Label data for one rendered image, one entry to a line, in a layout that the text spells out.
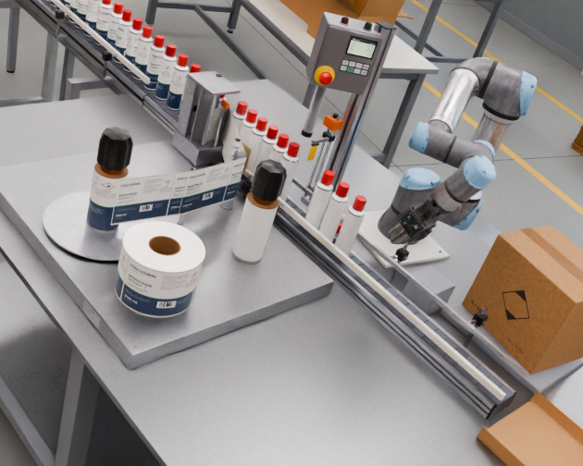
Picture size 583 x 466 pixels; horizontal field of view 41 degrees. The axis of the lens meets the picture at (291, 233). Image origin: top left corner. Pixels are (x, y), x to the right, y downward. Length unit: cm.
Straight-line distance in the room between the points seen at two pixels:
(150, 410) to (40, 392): 87
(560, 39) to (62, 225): 697
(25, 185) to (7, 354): 66
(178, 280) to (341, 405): 50
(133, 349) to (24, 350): 94
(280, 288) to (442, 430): 56
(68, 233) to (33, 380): 68
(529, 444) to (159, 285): 100
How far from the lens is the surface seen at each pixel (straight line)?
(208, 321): 194
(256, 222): 208
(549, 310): 219
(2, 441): 276
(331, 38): 223
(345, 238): 226
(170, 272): 183
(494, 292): 229
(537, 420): 218
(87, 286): 197
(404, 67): 420
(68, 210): 219
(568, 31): 848
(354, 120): 236
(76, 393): 204
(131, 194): 208
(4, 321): 282
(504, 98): 233
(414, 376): 209
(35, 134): 264
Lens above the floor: 216
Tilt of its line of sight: 33 degrees down
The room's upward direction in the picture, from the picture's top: 19 degrees clockwise
